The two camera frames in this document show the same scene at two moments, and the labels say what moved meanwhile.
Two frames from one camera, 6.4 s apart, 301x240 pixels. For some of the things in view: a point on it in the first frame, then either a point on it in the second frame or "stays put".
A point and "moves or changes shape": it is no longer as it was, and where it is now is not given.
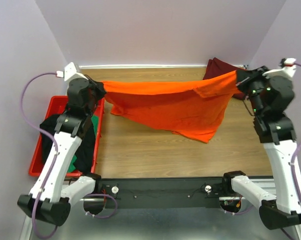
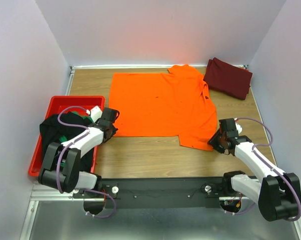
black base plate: x=162 y=193 stays put
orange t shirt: x=190 y=107 moves or changes shape
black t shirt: x=85 y=154 stays put
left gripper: x=97 y=88 -> x=110 y=131
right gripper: x=244 y=78 -> x=216 y=141
